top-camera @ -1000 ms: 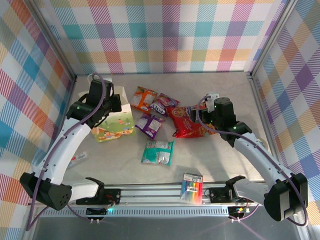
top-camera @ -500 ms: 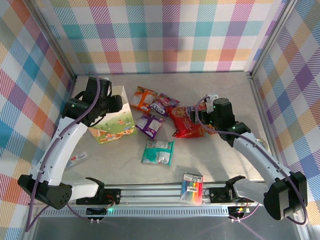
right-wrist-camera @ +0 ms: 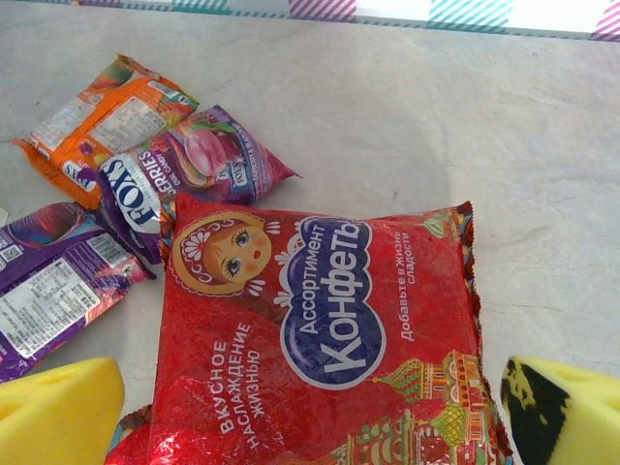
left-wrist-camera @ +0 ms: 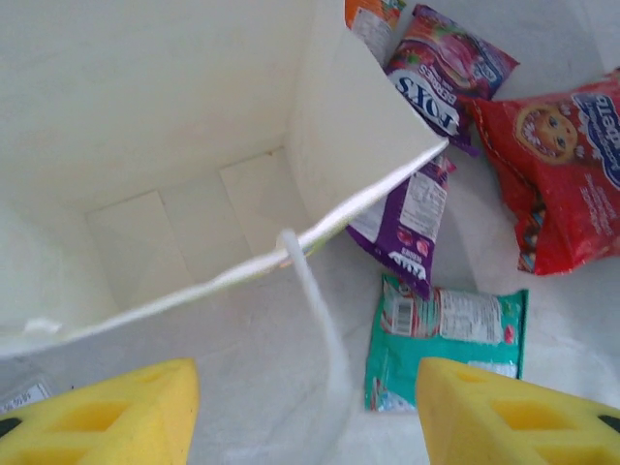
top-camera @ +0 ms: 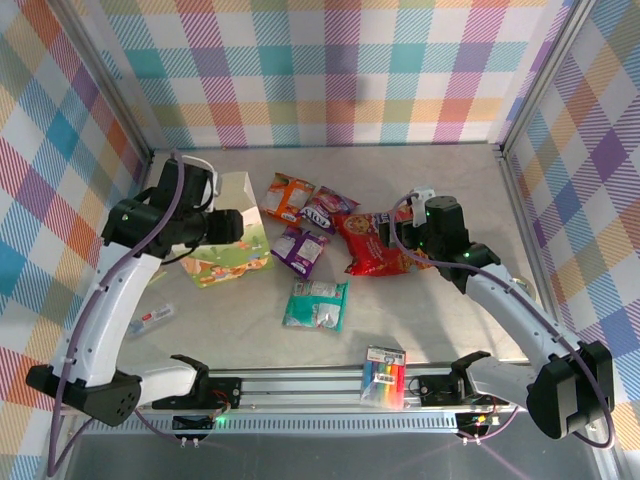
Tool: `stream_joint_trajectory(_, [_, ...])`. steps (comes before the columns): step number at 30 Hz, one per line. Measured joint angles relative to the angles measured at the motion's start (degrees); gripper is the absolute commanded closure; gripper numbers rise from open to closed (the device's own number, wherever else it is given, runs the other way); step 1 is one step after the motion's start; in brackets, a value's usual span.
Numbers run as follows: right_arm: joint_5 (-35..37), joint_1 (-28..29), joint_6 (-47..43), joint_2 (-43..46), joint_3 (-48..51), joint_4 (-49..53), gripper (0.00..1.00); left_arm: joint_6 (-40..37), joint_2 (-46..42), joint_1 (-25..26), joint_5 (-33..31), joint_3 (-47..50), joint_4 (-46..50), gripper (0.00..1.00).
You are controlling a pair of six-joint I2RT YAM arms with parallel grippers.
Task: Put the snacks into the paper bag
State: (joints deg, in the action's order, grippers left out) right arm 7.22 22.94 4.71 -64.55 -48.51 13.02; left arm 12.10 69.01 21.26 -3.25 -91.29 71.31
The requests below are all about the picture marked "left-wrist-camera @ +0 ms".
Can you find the clear toothbrush pack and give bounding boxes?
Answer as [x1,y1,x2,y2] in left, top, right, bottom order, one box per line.
[0,372,54,413]

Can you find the purple Fox's berries candy packet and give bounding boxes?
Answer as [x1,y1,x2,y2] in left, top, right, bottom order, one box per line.
[385,4,520,157]

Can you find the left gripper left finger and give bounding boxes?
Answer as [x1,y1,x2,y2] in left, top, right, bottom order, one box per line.
[0,356,201,465]

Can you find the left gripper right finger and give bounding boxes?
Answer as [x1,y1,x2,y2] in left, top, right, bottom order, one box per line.
[416,356,620,465]

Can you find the red cookie bag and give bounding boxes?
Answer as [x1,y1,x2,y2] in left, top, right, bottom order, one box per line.
[468,67,620,277]

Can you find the teal candy packet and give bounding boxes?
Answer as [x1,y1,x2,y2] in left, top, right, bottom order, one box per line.
[363,273,530,414]

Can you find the purple snack packet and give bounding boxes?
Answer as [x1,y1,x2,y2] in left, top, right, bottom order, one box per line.
[346,153,457,301]

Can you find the orange snack packet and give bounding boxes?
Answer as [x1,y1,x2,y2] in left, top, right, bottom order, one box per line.
[343,0,408,67]

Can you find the white paper bag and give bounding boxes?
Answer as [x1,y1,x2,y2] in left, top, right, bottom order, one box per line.
[0,0,450,465]

